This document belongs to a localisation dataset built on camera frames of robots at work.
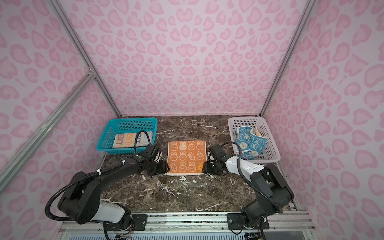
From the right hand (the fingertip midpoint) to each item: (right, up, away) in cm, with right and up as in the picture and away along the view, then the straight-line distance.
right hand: (206, 170), depth 87 cm
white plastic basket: (+40, +8, +5) cm, 41 cm away
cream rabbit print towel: (-53, +16, +16) cm, 58 cm away
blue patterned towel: (+31, +14, +11) cm, 35 cm away
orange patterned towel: (-12, +6, +8) cm, 15 cm away
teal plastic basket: (-63, +25, +16) cm, 70 cm away
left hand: (-23, +1, 0) cm, 23 cm away
